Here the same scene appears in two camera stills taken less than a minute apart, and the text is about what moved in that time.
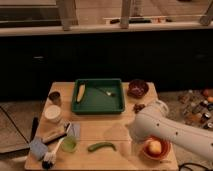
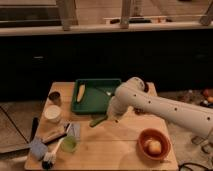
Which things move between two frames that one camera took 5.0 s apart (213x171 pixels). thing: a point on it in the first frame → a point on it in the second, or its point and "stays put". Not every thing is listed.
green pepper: (100, 144) → (94, 122)
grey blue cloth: (74, 130) stays put
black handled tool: (35, 122) stays put
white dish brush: (50, 157) stays put
